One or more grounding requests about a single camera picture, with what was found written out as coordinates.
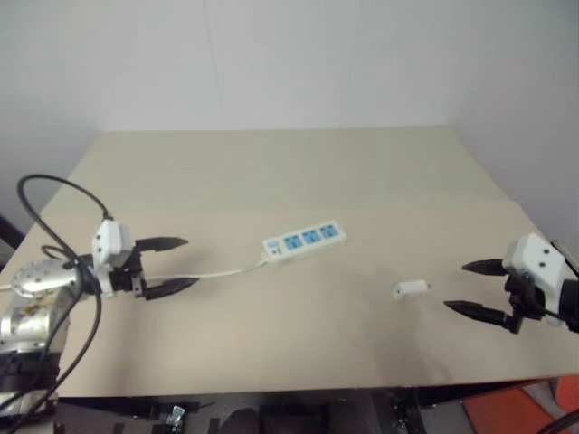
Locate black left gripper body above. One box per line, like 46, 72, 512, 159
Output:
107, 245, 148, 302

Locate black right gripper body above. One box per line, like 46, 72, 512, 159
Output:
502, 269, 548, 335

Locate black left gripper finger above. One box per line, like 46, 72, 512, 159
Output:
130, 236, 189, 255
144, 278, 201, 303

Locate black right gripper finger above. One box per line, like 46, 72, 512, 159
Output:
461, 258, 511, 277
443, 299, 508, 326

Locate white plug adapter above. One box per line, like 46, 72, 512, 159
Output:
392, 279, 432, 303

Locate white power strip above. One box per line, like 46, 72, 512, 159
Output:
261, 219, 349, 266

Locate orange box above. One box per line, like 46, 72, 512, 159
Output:
460, 373, 579, 434

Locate black bar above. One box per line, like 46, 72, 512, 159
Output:
0, 213, 26, 250

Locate white power cable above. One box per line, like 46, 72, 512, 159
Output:
0, 253, 271, 292

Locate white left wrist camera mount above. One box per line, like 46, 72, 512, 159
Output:
91, 218, 135, 300

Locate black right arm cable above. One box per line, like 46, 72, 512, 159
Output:
541, 405, 579, 434

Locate black table frame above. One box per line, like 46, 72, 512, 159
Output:
52, 373, 579, 434

